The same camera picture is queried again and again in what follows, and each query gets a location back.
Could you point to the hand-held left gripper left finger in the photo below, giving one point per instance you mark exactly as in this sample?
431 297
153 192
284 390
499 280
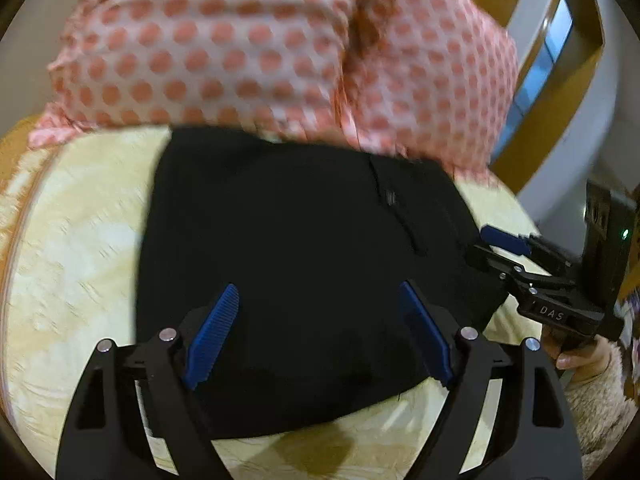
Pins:
212 335

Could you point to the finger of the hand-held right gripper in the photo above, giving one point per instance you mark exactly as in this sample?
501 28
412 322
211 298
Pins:
487 258
502 238

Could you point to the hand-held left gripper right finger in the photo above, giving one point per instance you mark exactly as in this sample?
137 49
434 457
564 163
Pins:
430 335

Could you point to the black pants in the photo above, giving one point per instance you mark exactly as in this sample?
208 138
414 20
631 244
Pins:
300 260

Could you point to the person's right forearm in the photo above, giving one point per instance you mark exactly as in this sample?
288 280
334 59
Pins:
600 410

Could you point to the person's right hand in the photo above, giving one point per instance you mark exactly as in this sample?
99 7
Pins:
575 362

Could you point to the yellow patterned bedspread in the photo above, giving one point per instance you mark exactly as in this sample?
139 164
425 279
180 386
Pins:
75 260

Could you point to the pink polka dot pillow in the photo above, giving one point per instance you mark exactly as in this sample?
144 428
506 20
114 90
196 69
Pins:
435 70
200 45

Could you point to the glass window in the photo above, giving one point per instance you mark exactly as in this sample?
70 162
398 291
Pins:
555 40

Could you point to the wooden window frame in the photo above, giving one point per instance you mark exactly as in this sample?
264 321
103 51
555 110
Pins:
587 10

